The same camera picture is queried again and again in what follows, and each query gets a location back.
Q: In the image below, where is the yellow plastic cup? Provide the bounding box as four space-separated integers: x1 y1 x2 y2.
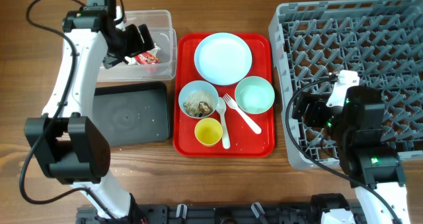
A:
194 118 223 147

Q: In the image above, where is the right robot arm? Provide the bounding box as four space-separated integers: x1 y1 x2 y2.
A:
315 86 410 223

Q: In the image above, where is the green bowl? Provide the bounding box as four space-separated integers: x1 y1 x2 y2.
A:
235 76 275 114

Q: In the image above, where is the clear plastic bin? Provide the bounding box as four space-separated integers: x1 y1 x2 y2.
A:
62 9 178 83

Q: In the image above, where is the red snack wrapper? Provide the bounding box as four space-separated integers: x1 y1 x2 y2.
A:
134 52 161 65

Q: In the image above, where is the red serving tray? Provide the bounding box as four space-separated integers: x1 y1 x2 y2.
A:
173 33 275 158

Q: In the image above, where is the white plastic spoon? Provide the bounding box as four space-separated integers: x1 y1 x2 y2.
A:
216 97 231 149

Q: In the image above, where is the light blue plate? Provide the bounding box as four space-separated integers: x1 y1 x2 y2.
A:
194 32 252 86

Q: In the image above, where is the white tissue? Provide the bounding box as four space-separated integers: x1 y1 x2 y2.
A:
125 44 161 65

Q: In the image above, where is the light blue bowl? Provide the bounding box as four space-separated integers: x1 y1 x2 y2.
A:
178 81 219 119

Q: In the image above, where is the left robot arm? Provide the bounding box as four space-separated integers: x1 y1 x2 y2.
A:
24 0 155 223

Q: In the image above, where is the pink plastic fork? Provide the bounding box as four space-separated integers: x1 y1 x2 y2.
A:
223 94 262 134

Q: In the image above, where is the grey dishwasher rack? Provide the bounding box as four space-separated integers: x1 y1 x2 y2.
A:
268 0 422 161

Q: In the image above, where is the black plastic tray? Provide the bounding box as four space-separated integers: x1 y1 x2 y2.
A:
70 82 171 147

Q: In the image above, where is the food scraps and rice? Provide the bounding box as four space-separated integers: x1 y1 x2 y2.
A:
183 91 215 118

